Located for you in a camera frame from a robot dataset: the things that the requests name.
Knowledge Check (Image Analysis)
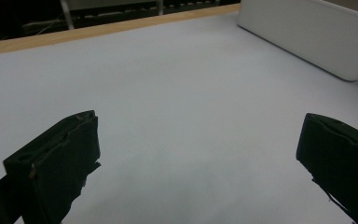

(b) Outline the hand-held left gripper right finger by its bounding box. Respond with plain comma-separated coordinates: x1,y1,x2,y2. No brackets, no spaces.
296,112,358,224

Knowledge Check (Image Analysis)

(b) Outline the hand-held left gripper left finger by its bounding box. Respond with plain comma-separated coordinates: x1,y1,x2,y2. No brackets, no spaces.
2,109,102,224

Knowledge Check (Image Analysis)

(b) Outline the white plastic bin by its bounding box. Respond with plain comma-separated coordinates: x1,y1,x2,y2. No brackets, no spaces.
237,0,358,82

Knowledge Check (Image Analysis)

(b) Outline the white table sheet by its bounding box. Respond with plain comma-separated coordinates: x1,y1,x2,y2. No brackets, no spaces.
0,12,358,224

